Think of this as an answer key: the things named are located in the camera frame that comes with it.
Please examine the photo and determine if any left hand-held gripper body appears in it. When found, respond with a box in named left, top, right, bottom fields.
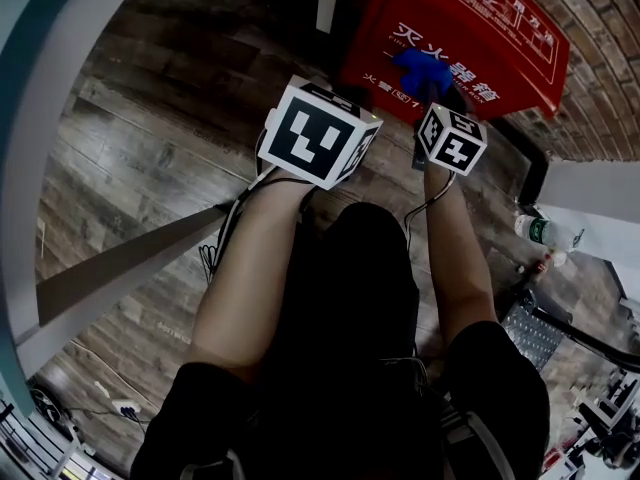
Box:
left=256, top=74, right=385, bottom=192

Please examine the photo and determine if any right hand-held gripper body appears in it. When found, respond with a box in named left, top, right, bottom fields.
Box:
left=412, top=89, right=489, bottom=177

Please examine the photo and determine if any blue wiping cloth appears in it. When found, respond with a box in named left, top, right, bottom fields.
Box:
left=392, top=47, right=454, bottom=102

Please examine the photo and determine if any red fire extinguisher box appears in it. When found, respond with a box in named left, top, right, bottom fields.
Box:
left=337, top=0, right=572, bottom=120

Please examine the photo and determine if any person's left forearm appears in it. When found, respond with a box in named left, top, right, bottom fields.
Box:
left=188, top=167, right=322, bottom=372

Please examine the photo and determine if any person's right forearm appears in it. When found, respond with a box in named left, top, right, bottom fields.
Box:
left=423, top=167, right=501, bottom=345

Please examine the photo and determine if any clear water bottle green label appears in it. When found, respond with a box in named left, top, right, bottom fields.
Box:
left=514, top=214, right=584, bottom=252

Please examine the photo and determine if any person's black clothing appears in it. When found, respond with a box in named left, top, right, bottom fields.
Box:
left=130, top=201, right=551, bottom=480

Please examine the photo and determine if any black metal rack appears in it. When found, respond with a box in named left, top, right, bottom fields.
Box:
left=0, top=397, right=86, bottom=480

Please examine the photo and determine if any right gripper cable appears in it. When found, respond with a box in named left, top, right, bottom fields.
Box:
left=402, top=169, right=458, bottom=235

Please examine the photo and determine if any white left gripper cable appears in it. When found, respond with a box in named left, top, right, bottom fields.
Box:
left=218, top=164, right=277, bottom=252

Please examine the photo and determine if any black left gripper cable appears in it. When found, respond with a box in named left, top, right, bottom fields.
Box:
left=198, top=176, right=314, bottom=283

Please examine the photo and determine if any light blue table white frame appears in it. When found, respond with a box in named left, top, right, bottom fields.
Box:
left=0, top=0, right=346, bottom=419

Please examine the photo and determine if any grey harness strap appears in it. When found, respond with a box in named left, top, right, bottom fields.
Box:
left=179, top=447, right=246, bottom=480
left=439, top=402, right=516, bottom=480

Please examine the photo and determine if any white floor cable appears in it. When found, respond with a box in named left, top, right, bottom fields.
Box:
left=69, top=337, right=151, bottom=404

